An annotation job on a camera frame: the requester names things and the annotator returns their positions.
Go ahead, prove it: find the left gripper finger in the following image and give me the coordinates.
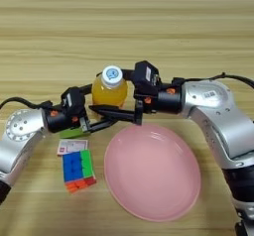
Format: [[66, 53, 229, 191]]
[[88, 118, 117, 134], [78, 83, 93, 95]]

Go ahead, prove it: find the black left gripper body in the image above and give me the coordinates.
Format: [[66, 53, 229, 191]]
[[44, 106, 92, 135]]

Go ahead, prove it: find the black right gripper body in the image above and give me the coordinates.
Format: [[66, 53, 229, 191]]
[[133, 84, 183, 126]]

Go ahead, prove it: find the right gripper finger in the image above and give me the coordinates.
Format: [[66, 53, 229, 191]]
[[120, 68, 136, 79], [88, 104, 137, 124]]

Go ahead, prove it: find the green rectangular block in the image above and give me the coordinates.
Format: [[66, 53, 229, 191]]
[[59, 127, 90, 140]]

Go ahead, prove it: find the orange juice bottle white cap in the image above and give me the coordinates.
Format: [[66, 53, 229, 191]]
[[91, 64, 129, 120]]

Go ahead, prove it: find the white red card box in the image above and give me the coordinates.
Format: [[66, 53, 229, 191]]
[[57, 139, 89, 157]]

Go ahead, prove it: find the multicolour puzzle cube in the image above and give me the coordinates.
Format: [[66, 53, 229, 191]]
[[62, 149, 97, 194]]

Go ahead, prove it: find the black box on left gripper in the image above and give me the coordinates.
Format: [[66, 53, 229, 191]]
[[60, 86, 87, 117]]

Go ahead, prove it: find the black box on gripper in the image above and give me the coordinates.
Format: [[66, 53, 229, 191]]
[[60, 86, 87, 117], [131, 60, 163, 97]]

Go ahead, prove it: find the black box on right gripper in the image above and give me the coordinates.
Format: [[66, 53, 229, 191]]
[[131, 60, 163, 97]]

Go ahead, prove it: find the pink plate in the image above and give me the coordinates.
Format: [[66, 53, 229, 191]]
[[103, 124, 202, 223]]

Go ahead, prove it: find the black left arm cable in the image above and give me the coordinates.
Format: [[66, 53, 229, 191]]
[[0, 96, 54, 110]]

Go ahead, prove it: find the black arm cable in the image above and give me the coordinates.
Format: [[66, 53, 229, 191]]
[[0, 96, 54, 110], [171, 71, 254, 90]]

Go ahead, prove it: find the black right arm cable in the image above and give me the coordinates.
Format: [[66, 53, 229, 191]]
[[171, 71, 254, 90]]

